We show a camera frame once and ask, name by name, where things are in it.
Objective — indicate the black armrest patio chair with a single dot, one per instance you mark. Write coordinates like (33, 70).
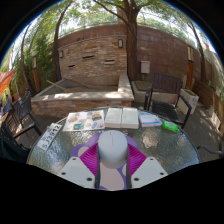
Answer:
(10, 143)

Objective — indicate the white and blue booklet stack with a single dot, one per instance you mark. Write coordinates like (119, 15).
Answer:
(150, 120)

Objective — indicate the tall wooden lamp post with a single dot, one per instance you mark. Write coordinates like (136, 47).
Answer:
(190, 66)

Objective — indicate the purple paw-print mouse pad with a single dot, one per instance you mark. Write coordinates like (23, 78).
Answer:
(77, 150)

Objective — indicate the green wipes packet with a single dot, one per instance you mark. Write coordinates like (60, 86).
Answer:
(170, 126)

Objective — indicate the dark slatted-back patio chair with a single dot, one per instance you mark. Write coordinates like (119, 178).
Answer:
(165, 83)

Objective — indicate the white square planter box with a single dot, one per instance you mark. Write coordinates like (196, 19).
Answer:
(188, 100)

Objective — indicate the wall lantern on brick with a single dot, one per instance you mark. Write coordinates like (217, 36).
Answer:
(120, 43)

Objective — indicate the orange patio umbrella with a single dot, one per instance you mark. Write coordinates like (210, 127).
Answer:
(6, 81)

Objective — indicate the white computer mouse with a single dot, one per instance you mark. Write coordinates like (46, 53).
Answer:
(112, 148)

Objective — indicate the black mesh-seat patio chair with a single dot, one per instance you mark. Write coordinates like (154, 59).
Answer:
(210, 150)

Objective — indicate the black mesh-back patio chair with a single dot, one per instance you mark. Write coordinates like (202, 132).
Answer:
(24, 106)

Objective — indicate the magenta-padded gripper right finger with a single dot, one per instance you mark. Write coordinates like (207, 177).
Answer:
(146, 171)

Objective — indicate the stone raised garden bed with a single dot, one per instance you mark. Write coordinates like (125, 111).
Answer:
(80, 96)

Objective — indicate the colourful printed picture sheet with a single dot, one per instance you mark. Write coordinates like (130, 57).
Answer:
(83, 120)

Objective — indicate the white license plate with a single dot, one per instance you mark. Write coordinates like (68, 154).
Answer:
(49, 136)

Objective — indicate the short wooden lamp post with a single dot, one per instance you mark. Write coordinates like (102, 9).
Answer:
(36, 73)

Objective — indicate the grey wall utility box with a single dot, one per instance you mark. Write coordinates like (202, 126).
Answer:
(145, 67)

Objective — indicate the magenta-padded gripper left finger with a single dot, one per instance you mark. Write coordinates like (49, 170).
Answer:
(78, 171)

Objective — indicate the large tree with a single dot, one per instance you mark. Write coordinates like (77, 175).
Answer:
(131, 40)

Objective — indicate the wall lantern on stone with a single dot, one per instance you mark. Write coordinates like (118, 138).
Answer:
(61, 54)

